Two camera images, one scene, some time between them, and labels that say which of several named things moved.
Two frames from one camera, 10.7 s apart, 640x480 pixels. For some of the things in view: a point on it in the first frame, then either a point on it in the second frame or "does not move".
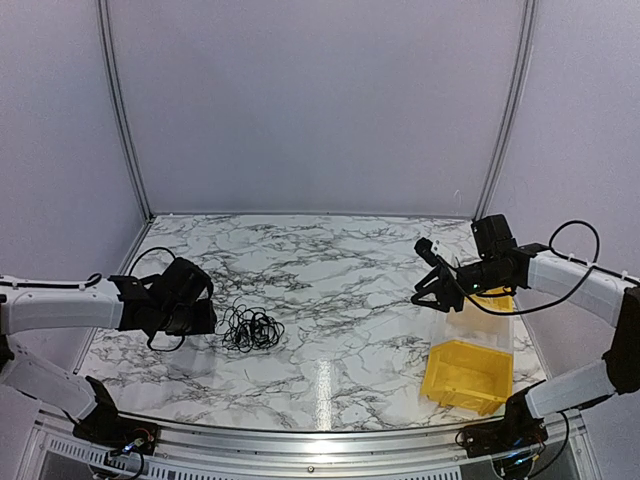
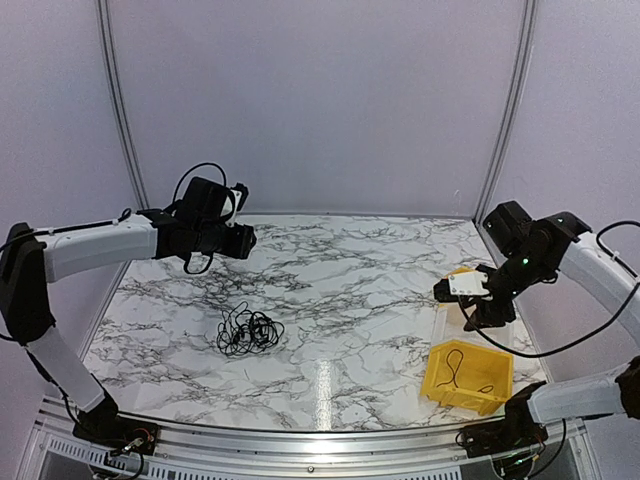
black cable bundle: (248, 328) does not move
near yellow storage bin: (467, 377) does not move
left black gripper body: (181, 323) to (236, 247)
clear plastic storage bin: (475, 326) does not move
